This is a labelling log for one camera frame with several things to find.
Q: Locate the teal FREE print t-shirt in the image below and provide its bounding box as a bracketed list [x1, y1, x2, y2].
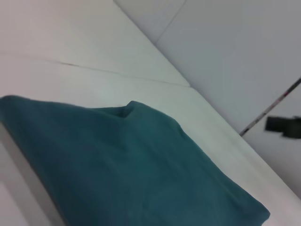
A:
[0, 95, 271, 226]

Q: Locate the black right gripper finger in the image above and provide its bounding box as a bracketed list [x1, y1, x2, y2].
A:
[265, 115, 301, 139]

